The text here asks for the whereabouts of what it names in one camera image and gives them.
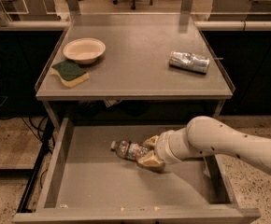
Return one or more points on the grey metal cabinet table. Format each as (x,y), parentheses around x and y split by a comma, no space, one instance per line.
(135,63)

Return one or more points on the silver crushed can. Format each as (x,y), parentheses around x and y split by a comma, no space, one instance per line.
(189,61)

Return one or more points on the grey open top drawer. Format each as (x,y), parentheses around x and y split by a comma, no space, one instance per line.
(88,184)

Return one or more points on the white paper bowl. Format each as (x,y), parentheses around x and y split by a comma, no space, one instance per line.
(84,50)

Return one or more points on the green yellow sponge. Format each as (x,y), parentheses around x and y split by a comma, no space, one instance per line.
(69,73)

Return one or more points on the clear plastic water bottle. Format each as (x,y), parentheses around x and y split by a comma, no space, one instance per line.
(128,150)

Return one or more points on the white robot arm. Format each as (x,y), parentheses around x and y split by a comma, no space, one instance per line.
(204,136)

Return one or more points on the white horizontal rail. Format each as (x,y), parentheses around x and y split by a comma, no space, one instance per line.
(35,26)

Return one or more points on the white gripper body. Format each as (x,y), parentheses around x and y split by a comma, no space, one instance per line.
(164,146)

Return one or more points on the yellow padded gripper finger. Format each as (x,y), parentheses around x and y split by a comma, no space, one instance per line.
(151,162)
(150,143)

